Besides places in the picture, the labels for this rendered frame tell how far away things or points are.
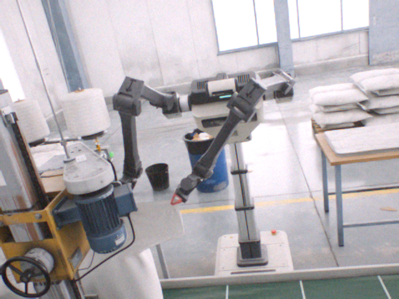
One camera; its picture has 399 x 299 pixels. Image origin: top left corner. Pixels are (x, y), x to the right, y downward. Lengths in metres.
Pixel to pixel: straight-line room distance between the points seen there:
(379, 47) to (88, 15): 7.27
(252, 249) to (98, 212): 1.36
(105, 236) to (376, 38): 9.13
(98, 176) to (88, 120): 0.22
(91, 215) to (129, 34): 8.70
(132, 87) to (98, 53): 8.80
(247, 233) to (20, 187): 1.53
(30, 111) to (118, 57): 8.59
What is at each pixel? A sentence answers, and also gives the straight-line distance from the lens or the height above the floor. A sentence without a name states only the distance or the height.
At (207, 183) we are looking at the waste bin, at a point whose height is 0.12.
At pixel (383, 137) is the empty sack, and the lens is 3.07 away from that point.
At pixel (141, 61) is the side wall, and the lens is 9.93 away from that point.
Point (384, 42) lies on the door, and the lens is 10.08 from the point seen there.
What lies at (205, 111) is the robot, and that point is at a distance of 1.93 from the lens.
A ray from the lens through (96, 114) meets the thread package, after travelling 1.43.
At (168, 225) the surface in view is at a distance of 1.84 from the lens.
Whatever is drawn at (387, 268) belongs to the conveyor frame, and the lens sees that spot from 2.35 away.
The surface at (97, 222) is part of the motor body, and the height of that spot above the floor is 1.23.
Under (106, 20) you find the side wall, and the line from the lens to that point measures 10.09.
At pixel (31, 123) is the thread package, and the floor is 1.60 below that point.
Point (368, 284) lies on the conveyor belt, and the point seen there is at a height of 0.38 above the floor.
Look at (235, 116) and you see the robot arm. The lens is 1.45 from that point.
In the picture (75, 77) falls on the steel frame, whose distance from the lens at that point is 10.36.
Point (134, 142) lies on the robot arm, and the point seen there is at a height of 1.41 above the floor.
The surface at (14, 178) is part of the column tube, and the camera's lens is 1.40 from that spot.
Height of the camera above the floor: 1.88
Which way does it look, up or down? 20 degrees down
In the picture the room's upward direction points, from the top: 11 degrees counter-clockwise
